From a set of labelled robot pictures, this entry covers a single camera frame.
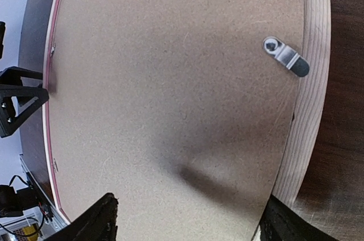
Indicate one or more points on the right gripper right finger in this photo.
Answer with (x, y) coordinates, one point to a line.
(279, 222)

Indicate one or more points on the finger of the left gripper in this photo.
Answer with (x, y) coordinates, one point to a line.
(18, 101)

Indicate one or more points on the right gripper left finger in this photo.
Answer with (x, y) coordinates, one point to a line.
(99, 222)

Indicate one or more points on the brown backing board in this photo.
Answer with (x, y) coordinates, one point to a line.
(173, 106)

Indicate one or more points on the pink wooden picture frame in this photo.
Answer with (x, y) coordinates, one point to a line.
(308, 107)

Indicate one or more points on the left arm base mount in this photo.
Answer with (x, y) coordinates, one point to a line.
(15, 202)

